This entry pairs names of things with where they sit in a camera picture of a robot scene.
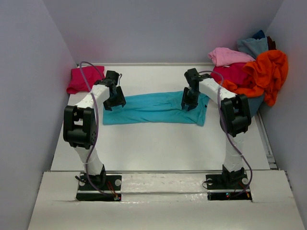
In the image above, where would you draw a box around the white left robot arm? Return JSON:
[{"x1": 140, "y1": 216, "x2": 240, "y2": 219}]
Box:
[{"x1": 63, "y1": 70, "x2": 126, "y2": 189}]

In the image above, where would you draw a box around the pink t-shirt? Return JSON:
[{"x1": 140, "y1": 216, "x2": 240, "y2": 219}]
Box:
[{"x1": 208, "y1": 47, "x2": 255, "y2": 67}]

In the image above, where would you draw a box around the folded magenta t-shirt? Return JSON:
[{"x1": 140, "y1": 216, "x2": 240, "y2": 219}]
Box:
[{"x1": 66, "y1": 65, "x2": 106, "y2": 95}]

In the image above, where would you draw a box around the grey-blue t-shirt at back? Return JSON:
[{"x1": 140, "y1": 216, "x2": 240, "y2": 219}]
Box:
[{"x1": 236, "y1": 37, "x2": 269, "y2": 59}]

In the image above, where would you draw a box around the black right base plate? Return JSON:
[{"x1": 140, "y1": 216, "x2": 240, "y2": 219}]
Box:
[{"x1": 202, "y1": 174, "x2": 252, "y2": 201}]

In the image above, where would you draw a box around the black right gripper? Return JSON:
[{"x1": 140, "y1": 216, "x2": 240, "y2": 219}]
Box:
[{"x1": 181, "y1": 87, "x2": 200, "y2": 111}]

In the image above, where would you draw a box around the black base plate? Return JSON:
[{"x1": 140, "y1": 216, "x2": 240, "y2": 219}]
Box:
[
  {"x1": 202, "y1": 174, "x2": 252, "y2": 201},
  {"x1": 75, "y1": 172, "x2": 122, "y2": 202}
]

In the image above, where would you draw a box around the magenta t-shirt in pile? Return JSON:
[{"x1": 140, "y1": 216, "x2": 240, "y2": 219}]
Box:
[{"x1": 211, "y1": 63, "x2": 248, "y2": 85}]

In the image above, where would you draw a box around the orange t-shirt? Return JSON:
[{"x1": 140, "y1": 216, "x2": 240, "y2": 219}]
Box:
[{"x1": 223, "y1": 50, "x2": 288, "y2": 106}]

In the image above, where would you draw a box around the maroon t-shirt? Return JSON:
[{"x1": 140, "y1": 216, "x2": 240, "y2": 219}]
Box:
[{"x1": 267, "y1": 36, "x2": 276, "y2": 50}]

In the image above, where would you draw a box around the dark blue t-shirt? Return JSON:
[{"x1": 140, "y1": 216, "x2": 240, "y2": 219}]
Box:
[{"x1": 252, "y1": 30, "x2": 266, "y2": 40}]

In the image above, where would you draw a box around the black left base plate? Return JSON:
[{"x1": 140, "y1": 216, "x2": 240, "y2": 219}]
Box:
[{"x1": 75, "y1": 172, "x2": 122, "y2": 202}]

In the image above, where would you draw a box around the turquoise t-shirt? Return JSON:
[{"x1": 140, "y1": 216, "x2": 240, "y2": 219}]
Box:
[{"x1": 102, "y1": 91, "x2": 209, "y2": 127}]

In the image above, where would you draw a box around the slate blue t-shirt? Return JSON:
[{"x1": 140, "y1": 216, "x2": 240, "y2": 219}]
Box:
[{"x1": 248, "y1": 94, "x2": 265, "y2": 118}]

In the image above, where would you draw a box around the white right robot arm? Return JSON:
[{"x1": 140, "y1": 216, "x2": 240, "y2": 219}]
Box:
[{"x1": 181, "y1": 68, "x2": 251, "y2": 190}]

